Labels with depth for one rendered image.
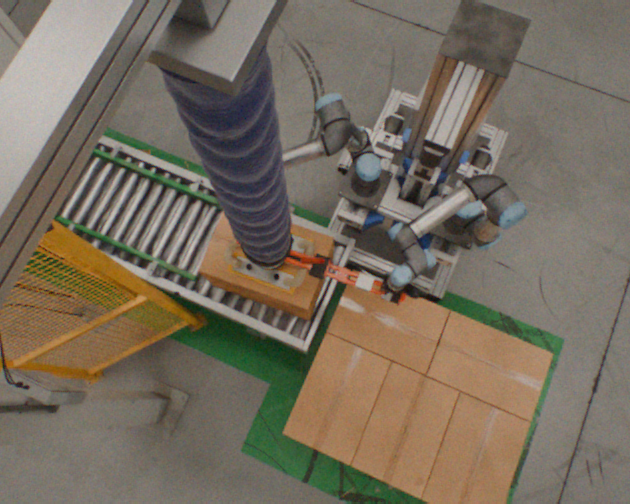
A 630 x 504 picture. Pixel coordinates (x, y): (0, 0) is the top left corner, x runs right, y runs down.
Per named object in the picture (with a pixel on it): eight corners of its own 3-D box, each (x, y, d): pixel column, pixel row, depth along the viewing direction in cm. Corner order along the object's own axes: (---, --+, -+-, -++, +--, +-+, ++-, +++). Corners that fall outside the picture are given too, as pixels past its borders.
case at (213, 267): (212, 286, 317) (197, 270, 279) (238, 224, 327) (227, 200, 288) (309, 321, 311) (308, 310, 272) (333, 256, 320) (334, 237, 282)
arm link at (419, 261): (422, 238, 216) (400, 253, 215) (439, 262, 214) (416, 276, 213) (419, 244, 224) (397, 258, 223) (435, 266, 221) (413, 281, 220)
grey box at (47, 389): (38, 383, 215) (-6, 380, 186) (45, 370, 216) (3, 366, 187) (82, 404, 212) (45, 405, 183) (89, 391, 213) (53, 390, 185)
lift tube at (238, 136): (220, 237, 215) (101, 20, 94) (247, 185, 220) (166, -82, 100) (276, 261, 212) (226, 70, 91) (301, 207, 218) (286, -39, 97)
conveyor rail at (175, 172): (25, 119, 364) (9, 104, 346) (29, 113, 365) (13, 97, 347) (346, 254, 336) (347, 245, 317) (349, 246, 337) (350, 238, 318)
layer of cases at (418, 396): (286, 429, 335) (282, 433, 296) (350, 283, 357) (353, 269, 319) (473, 517, 320) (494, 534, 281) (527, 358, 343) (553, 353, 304)
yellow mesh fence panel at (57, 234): (88, 386, 358) (-219, 371, 155) (82, 373, 360) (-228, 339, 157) (208, 323, 367) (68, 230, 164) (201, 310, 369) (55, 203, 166)
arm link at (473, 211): (464, 198, 266) (472, 187, 253) (481, 220, 263) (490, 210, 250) (444, 211, 264) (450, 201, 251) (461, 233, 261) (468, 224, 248)
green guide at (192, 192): (5, 118, 347) (-3, 111, 339) (14, 105, 350) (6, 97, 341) (232, 214, 328) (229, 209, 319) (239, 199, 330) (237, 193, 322)
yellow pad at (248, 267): (226, 271, 262) (225, 268, 257) (234, 252, 265) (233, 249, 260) (293, 295, 259) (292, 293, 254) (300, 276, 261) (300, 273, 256)
